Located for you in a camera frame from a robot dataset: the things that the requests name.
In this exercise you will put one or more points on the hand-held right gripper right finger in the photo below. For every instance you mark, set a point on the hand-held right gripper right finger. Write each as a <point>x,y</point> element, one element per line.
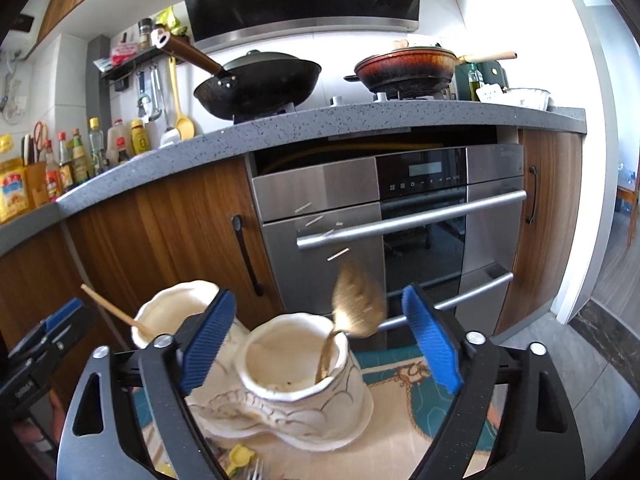
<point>430,340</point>

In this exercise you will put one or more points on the white wall socket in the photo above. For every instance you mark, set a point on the white wall socket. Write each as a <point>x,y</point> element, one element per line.
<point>15,105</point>

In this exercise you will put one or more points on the gold spoon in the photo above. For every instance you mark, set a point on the gold spoon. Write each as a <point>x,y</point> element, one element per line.
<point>357,305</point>

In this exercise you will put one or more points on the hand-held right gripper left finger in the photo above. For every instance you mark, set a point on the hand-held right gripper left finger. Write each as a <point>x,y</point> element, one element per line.
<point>207,340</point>

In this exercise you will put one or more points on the wooden knife block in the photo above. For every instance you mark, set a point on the wooden knife block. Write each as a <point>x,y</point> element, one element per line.
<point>36,182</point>

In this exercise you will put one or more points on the wooden table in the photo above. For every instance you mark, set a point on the wooden table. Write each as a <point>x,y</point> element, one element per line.
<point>631,195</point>

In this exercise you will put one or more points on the red cap sauce bottle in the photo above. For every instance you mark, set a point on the red cap sauce bottle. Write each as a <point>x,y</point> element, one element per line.
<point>65,165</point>

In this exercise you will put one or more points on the gold chopstick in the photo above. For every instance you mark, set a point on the gold chopstick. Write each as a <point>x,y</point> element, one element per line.
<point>112,307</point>

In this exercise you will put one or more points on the red label sauce bottle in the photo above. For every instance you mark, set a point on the red label sauce bottle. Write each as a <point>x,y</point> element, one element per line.
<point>52,175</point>

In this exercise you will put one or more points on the white ceramic utensil holder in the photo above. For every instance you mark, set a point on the white ceramic utensil holder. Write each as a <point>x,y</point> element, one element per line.
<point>300,390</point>

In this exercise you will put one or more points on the yellow seasoning container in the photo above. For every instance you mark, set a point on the yellow seasoning container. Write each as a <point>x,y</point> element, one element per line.
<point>12,192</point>

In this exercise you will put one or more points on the hanging kitchen tool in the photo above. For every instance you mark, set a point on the hanging kitchen tool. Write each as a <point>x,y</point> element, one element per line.
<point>143,102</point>

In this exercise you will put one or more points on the yellow spatula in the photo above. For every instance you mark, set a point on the yellow spatula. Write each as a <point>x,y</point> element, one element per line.
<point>184,122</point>

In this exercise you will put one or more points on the brown frying pan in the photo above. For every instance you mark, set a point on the brown frying pan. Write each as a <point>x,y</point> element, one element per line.
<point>405,72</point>

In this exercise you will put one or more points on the steel ladle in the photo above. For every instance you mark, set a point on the steel ladle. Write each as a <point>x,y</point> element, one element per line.
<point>156,100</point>

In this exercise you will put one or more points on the stainless steel built-in oven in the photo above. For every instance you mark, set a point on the stainless steel built-in oven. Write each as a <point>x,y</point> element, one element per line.
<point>345,185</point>

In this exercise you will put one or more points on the printed horse table mat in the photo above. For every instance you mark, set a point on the printed horse table mat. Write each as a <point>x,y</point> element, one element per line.
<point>400,440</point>

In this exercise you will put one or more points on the dark pot lid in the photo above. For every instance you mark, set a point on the dark pot lid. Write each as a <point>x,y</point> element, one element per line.
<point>260,58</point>

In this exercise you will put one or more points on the black wok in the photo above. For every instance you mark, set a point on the black wok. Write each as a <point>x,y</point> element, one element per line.
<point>270,85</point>

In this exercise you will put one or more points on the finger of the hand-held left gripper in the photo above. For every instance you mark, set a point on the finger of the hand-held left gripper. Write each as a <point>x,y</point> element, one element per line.
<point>62,312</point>

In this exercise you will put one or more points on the clear oil bottle yellow cap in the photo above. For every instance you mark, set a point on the clear oil bottle yellow cap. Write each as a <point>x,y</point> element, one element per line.
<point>96,147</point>

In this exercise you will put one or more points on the white spatula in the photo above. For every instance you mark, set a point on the white spatula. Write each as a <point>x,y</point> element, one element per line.
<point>170,137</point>

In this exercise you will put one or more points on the wooden cabinet door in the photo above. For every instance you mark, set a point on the wooden cabinet door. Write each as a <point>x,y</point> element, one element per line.
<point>165,230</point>
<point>30,300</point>
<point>555,210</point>

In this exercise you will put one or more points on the spice jar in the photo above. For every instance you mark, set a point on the spice jar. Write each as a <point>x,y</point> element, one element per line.
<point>145,30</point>

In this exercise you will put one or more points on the green yellow bag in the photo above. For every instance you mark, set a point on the green yellow bag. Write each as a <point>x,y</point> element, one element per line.
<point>167,20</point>

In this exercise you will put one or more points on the clear jug red cap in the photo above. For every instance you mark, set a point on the clear jug red cap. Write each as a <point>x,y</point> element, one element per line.
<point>117,145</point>

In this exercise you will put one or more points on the white tray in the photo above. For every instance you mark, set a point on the white tray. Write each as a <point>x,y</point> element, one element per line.
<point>527,97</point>

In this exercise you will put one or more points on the yellow tulip fork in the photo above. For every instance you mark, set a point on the yellow tulip fork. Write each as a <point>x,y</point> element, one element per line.
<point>241,460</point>

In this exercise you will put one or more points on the olive oil bottle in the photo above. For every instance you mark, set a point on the olive oil bottle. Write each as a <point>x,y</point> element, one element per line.
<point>475,82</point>

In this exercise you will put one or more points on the gas stove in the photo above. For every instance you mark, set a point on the gas stove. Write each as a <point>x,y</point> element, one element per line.
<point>265,112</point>

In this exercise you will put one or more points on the red packet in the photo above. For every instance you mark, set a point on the red packet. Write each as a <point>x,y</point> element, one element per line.
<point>125,52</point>

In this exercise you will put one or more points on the green kitchen appliance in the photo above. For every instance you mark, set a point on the green kitchen appliance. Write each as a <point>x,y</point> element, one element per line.
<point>494,76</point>

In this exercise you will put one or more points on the red scissors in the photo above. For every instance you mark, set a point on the red scissors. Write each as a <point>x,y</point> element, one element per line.
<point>40,132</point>

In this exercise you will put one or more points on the black wall shelf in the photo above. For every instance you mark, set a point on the black wall shelf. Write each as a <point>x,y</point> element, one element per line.
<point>130,72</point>

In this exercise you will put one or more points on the brown sauce bottle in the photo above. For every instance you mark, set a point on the brown sauce bottle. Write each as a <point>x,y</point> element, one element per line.
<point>79,157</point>

